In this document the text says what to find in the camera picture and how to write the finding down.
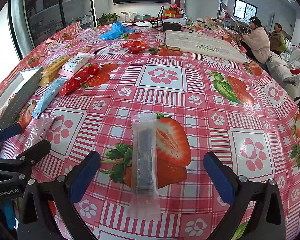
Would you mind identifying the pink white cranberry packet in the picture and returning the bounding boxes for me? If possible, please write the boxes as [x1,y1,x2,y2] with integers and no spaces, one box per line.
[58,53,94,78]

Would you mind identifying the yellow cracker packet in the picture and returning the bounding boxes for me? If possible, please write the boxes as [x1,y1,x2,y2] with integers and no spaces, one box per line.
[38,56,70,87]

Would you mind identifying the white foam board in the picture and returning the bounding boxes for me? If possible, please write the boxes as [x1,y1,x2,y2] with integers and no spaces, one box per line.
[165,30,250,64]

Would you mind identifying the small red packet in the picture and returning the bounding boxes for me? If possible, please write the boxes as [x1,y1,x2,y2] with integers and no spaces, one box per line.
[121,40,148,54]

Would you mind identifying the grey sofa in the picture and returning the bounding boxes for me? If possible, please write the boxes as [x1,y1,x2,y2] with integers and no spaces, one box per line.
[266,46,300,90]

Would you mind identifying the glass display cabinet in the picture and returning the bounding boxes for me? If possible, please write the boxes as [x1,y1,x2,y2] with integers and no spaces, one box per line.
[24,0,95,47]

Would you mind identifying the pale pink snack packet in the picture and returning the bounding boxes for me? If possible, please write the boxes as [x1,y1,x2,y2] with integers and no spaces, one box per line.
[23,113,57,151]

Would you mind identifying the strawberry pattern tablecloth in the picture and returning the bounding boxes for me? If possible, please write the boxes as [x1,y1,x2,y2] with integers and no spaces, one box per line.
[0,25,300,239]

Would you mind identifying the person in pink coat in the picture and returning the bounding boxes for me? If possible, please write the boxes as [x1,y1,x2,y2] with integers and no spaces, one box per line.
[241,16,270,64]

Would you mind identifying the green potted plant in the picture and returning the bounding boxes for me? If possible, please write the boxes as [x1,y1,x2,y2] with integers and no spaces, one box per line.
[97,13,120,26]

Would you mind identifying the light blue snack packet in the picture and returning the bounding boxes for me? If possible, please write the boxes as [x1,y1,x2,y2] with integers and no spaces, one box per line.
[31,77,68,119]

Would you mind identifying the white rectangular tray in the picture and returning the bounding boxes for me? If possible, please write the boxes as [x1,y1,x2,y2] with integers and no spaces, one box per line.
[0,66,43,129]

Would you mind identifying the clear wrapped dark bar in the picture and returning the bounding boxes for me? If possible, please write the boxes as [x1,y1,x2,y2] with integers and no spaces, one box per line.
[128,113,161,222]

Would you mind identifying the black power adapter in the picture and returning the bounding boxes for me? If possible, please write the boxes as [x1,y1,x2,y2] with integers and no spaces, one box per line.
[163,22,181,32]

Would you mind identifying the person in green jacket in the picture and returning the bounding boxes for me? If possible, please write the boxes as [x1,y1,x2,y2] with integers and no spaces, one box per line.
[269,23,287,55]

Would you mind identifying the left hand blue glove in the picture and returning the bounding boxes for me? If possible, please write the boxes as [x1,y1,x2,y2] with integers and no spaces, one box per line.
[0,200,15,230]

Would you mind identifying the long red snack packet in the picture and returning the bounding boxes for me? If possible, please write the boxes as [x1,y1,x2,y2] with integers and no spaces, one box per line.
[59,63,99,96]

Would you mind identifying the pair of blue gloves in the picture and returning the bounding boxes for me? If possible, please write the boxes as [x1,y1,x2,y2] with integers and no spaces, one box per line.
[100,22,134,40]

